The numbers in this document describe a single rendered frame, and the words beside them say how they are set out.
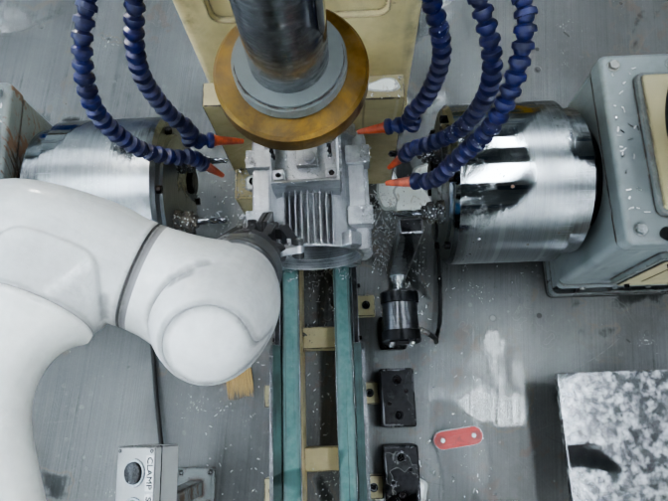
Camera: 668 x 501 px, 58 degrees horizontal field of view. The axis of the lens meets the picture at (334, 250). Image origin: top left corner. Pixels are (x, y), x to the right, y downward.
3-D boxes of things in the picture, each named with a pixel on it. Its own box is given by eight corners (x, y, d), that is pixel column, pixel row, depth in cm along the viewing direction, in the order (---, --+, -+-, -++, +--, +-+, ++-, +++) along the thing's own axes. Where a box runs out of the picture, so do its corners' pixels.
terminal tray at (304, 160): (272, 128, 96) (266, 106, 89) (339, 125, 96) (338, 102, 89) (273, 200, 93) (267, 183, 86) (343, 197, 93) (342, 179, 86)
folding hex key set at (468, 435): (478, 423, 110) (480, 424, 108) (482, 442, 109) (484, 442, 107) (430, 432, 110) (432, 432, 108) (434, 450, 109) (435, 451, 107)
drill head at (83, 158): (26, 163, 113) (-63, 95, 89) (221, 155, 112) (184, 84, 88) (12, 294, 107) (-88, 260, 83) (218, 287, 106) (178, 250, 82)
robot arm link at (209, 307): (300, 255, 61) (176, 209, 60) (286, 311, 46) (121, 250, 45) (264, 347, 64) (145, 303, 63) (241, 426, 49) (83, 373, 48)
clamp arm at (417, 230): (387, 262, 98) (398, 213, 73) (405, 262, 98) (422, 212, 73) (388, 284, 97) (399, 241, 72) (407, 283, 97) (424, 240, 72)
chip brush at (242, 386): (217, 293, 117) (216, 292, 117) (243, 289, 118) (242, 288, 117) (228, 401, 112) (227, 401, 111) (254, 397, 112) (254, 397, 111)
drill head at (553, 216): (382, 148, 112) (389, 76, 88) (605, 139, 111) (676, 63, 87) (389, 280, 105) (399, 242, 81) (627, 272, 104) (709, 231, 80)
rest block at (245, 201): (245, 189, 123) (234, 166, 111) (279, 187, 123) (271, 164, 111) (245, 217, 121) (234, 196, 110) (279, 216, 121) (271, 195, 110)
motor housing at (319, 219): (260, 167, 111) (242, 119, 93) (364, 162, 111) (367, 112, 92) (261, 274, 106) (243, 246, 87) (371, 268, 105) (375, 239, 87)
